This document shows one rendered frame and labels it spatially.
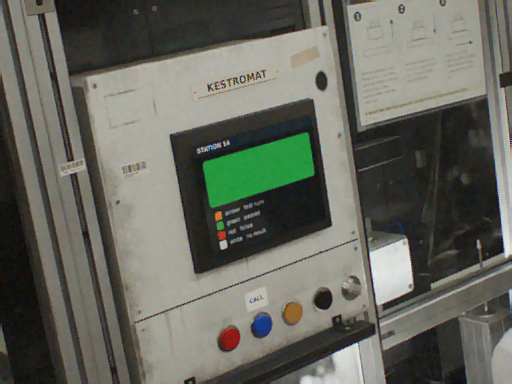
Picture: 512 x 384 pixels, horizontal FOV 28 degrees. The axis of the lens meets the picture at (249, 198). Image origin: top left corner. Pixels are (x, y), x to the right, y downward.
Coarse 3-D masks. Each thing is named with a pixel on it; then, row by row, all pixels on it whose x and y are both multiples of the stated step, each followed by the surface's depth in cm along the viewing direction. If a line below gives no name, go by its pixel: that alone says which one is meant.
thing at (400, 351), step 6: (402, 342) 196; (408, 342) 197; (390, 348) 195; (396, 348) 196; (402, 348) 196; (408, 348) 197; (384, 354) 194; (390, 354) 195; (396, 354) 196; (402, 354) 197; (408, 354) 198; (384, 360) 194; (390, 360) 195; (396, 360) 196; (384, 366) 194
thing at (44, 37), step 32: (32, 0) 127; (32, 32) 128; (64, 64) 131; (64, 96) 131; (64, 128) 132; (64, 160) 132; (64, 192) 132; (96, 224) 136; (96, 256) 136; (96, 288) 137; (96, 320) 137; (480, 320) 211; (96, 352) 137; (480, 352) 212
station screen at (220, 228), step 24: (288, 120) 149; (216, 144) 142; (240, 144) 144; (264, 144) 147; (312, 144) 152; (264, 192) 147; (288, 192) 150; (312, 192) 153; (216, 216) 143; (240, 216) 145; (264, 216) 148; (288, 216) 150; (312, 216) 153; (216, 240) 143; (240, 240) 146
